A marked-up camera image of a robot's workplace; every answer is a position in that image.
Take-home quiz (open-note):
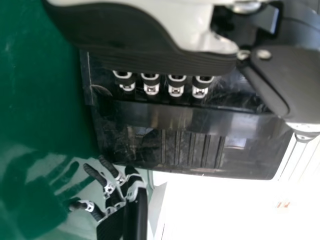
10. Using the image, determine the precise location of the black oven with glass door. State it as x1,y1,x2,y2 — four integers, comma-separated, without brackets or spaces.
79,49,295,181

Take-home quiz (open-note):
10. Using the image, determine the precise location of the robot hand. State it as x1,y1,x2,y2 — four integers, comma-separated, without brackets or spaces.
42,0,320,145
68,154,149,240

